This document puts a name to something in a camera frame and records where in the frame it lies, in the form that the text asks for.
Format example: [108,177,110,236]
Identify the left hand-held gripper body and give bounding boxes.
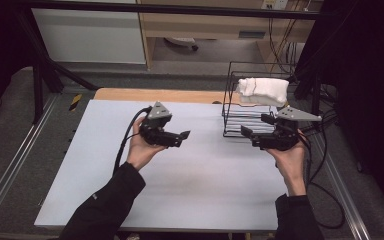
[138,101,184,148]

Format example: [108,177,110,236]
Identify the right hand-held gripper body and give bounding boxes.
[250,105,323,152]

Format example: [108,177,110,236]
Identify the black wire rack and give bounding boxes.
[221,61,296,140]

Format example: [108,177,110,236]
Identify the white towel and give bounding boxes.
[235,77,290,108]

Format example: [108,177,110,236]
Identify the person's left hand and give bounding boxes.
[125,116,168,172]

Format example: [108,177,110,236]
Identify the person's right hand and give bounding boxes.
[266,129,309,180]

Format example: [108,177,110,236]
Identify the yellow black tape strip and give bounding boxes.
[68,93,83,112]

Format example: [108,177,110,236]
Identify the office chair base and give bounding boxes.
[163,36,200,52]

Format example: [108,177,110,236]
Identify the light wooden desk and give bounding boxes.
[136,0,318,69]

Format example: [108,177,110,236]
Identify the white cabinet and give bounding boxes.
[31,8,147,65]

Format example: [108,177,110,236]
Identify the left hand-held gripper black cable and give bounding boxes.
[112,106,153,176]

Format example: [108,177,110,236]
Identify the hand-held gripper black cable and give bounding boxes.
[299,133,346,230]
[112,106,153,176]

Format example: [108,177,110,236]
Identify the bundle of black floor cables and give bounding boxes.
[299,84,339,186]

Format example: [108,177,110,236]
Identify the black metal frame strut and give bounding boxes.
[13,9,99,125]
[263,66,324,131]

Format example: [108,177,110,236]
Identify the hanging black cables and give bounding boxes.
[268,16,298,74]

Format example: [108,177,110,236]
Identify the aluminium rail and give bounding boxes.
[0,94,59,228]
[313,133,371,240]

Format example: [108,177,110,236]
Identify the right hand-held gripper black cable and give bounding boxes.
[299,133,346,230]

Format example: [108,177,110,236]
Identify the white wall socket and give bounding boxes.
[261,0,289,10]

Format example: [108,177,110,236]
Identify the black metal frame crossbar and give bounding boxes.
[13,0,341,21]

